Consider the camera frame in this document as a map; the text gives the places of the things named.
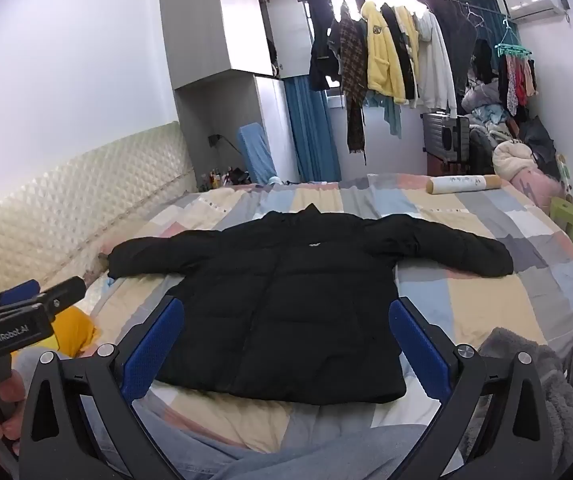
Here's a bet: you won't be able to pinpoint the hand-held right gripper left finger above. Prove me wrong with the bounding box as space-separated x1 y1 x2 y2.
19 296 187 480

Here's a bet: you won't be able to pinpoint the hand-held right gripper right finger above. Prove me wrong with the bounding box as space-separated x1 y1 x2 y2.
389 296 554 480

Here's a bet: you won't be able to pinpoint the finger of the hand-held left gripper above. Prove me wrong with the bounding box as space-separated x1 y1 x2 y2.
31 275 88 316
0 279 42 317

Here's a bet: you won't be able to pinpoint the black puffer jacket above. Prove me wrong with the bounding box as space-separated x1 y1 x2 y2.
107 203 515 407

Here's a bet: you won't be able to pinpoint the pile of clothes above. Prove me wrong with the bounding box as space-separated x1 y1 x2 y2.
460 77 522 161

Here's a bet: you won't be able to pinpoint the yellow cloth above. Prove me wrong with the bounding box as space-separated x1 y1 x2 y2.
41 305 98 360

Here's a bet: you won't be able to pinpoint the cream quilted headboard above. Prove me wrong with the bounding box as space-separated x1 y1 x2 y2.
0 121 200 306

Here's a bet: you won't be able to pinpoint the patchwork bed blanket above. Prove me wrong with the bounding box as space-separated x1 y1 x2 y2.
41 172 573 461

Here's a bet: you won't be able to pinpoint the grey fluffy blanket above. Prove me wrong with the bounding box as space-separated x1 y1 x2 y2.
459 285 573 480

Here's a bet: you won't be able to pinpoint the white rolled cylinder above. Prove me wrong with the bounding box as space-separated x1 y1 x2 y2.
426 174 502 196

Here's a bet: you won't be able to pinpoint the bottles on nightstand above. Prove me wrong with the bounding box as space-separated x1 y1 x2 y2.
200 166 253 192

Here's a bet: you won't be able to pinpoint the pink cushion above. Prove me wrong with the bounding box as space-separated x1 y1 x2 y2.
510 166 568 208

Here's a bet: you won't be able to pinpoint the dark ribbed suitcase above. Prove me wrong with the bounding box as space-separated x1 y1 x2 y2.
421 112 473 165

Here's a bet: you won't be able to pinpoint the blue covered chair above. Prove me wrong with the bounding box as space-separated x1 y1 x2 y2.
236 122 284 187

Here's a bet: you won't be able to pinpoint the teal hanging cloth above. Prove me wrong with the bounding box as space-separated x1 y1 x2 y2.
366 91 403 137

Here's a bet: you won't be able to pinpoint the blue curtain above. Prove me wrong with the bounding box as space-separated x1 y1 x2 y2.
284 74 342 184

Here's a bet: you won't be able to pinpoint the white hoodie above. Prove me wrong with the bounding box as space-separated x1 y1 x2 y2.
413 9 459 117

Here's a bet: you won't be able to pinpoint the green peg hanger with socks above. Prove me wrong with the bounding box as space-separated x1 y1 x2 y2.
494 16 538 117

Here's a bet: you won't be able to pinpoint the yellow hoodie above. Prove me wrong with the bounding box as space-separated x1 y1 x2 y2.
359 0 408 104

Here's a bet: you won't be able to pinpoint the grey wardrobe cabinet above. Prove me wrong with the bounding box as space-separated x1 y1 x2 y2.
158 0 299 193

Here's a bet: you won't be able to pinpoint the hanging black garment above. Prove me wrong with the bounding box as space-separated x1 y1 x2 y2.
381 3 418 107

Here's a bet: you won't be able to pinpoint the hanging dark coat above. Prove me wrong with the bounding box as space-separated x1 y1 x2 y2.
425 0 479 97

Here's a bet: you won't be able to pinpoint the hanging black jacket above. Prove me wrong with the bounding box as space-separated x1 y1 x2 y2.
308 0 343 93

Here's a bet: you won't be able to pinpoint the white air conditioner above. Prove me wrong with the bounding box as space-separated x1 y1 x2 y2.
508 0 563 24

